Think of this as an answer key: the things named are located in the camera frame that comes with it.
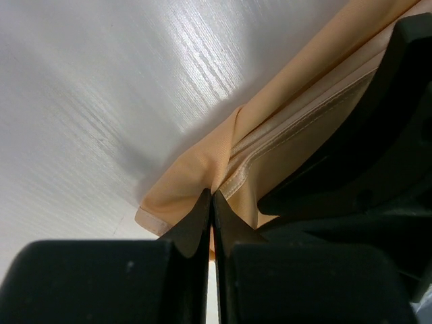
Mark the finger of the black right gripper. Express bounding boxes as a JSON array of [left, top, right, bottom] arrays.
[[259, 12, 431, 302]]

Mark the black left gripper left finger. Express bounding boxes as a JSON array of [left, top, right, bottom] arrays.
[[1, 190, 212, 323]]

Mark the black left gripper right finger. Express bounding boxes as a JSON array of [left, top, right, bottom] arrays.
[[212, 192, 417, 323]]

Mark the beige cloth napkin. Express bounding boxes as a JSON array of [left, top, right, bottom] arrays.
[[134, 0, 423, 263]]

